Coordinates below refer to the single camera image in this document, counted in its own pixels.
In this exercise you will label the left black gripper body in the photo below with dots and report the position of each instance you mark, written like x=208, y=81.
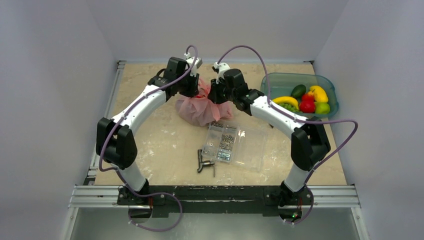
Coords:
x=187, y=86

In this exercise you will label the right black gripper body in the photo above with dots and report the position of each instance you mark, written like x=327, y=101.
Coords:
x=216, y=93

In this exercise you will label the pink plastic bag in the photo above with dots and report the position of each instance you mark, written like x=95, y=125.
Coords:
x=202, y=111

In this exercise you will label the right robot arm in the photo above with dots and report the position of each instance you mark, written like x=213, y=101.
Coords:
x=309, y=140

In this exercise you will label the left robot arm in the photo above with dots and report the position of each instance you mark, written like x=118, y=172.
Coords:
x=115, y=137

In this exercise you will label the clear plastic screw box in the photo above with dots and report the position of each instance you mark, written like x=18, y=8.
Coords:
x=234, y=144

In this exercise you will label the teal plastic tub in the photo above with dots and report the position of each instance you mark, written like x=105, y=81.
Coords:
x=281, y=84

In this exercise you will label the yellow banana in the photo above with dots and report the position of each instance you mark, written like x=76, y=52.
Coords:
x=287, y=101

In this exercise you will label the green grapes bunch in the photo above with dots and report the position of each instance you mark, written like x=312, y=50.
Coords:
x=289, y=107

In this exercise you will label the black metal tool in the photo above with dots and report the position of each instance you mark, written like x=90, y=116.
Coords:
x=204, y=163

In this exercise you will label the dark green avocado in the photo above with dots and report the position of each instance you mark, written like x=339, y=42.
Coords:
x=298, y=91

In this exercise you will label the red apple in tub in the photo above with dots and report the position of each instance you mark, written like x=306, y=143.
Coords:
x=307, y=104

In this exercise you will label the green lime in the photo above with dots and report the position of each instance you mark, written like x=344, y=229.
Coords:
x=322, y=108

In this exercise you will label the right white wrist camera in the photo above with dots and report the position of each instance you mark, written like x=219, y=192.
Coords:
x=220, y=69

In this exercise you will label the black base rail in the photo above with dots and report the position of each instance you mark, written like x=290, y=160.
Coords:
x=266, y=200

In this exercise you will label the aluminium frame rail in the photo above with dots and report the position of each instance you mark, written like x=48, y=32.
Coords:
x=167, y=153

